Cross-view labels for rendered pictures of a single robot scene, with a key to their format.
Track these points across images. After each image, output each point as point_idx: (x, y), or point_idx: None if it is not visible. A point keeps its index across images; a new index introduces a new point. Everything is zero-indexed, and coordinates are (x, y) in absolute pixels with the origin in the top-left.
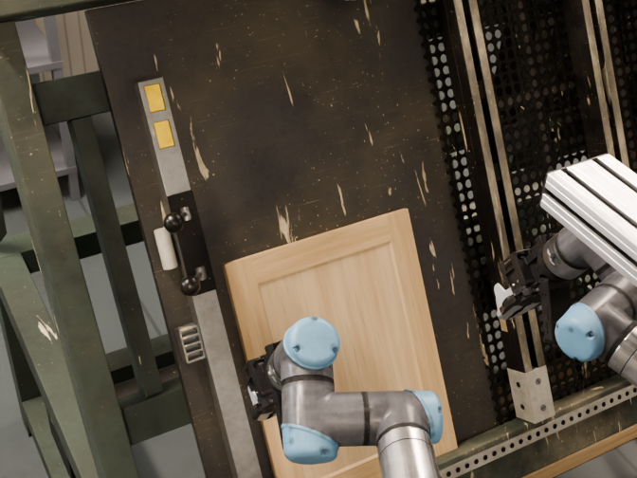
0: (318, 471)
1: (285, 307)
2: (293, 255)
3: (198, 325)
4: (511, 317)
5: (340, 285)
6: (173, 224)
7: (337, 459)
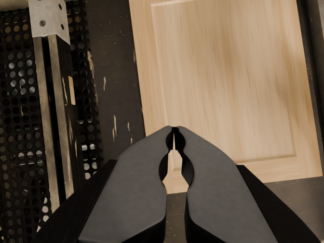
0: None
1: (273, 132)
2: (263, 173)
3: None
4: (168, 134)
5: (222, 141)
6: None
7: (239, 2)
